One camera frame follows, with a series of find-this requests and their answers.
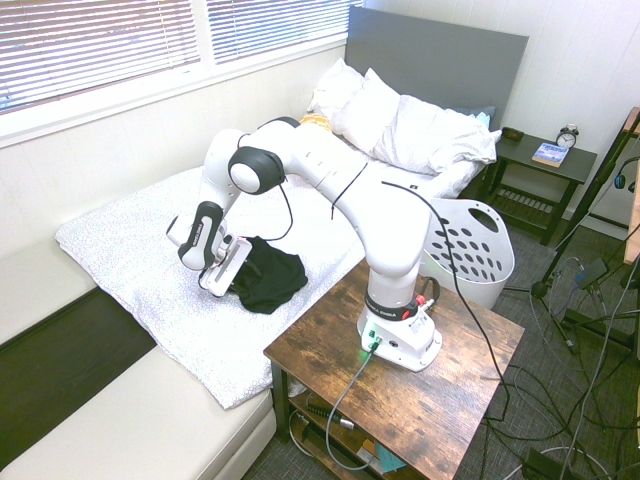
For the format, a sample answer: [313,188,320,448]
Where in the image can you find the black floor adapter box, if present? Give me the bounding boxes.
[522,447,566,480]

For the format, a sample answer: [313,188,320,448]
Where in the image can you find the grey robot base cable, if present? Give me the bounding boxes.
[325,342,381,471]

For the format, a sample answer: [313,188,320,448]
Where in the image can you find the thick black base cable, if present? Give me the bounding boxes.
[421,276,442,312]

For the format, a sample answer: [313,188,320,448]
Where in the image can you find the large crumpled white pillow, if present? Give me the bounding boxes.
[372,94,503,177]

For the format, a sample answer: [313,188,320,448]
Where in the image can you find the rustic wooden table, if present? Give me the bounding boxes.
[263,259,526,480]

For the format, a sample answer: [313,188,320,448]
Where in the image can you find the narrow window blind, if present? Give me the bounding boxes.
[205,0,364,66]

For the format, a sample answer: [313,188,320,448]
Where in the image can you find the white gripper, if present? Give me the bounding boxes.
[198,237,253,297]

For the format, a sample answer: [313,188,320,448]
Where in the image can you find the teal paper sheet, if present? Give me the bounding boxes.
[374,443,407,474]

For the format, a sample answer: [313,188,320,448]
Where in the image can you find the blue grey pillow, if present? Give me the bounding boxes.
[452,104,498,126]

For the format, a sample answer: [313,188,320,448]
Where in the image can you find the black garment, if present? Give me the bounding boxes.
[227,235,308,315]

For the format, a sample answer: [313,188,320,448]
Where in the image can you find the blue book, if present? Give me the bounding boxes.
[531,141,572,169]

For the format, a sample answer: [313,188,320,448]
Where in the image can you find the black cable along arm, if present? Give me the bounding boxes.
[234,132,512,441]

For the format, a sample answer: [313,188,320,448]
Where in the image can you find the cream padded bench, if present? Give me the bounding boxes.
[0,239,277,480]

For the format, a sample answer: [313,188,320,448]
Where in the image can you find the grey bed headboard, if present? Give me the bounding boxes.
[344,5,530,132]

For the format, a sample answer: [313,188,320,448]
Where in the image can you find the yellow patterned bolster pillow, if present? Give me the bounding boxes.
[298,112,334,134]

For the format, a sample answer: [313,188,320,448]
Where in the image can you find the black nightstand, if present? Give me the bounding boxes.
[482,130,599,246]

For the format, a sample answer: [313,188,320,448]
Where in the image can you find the small white pillow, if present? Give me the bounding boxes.
[307,58,366,121]

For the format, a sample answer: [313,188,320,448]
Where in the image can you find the blue headphones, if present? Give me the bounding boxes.
[613,157,640,194]

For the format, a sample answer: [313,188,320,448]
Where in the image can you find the white perforated laundry basket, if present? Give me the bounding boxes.
[419,197,516,310]

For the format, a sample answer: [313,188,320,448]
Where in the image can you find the black alarm clock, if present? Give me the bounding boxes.
[557,123,581,150]

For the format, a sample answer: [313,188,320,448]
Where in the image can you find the black power brick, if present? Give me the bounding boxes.
[574,258,611,291]

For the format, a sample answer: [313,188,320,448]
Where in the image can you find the black tripod stand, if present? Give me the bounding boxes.
[504,119,640,356]

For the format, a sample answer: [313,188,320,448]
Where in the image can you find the wide window blind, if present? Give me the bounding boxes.
[0,0,202,116]

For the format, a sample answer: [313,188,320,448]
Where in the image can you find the light wooden desk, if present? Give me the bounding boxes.
[622,106,640,266]

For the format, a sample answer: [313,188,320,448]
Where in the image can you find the white dotted duvet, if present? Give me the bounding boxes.
[54,130,484,410]

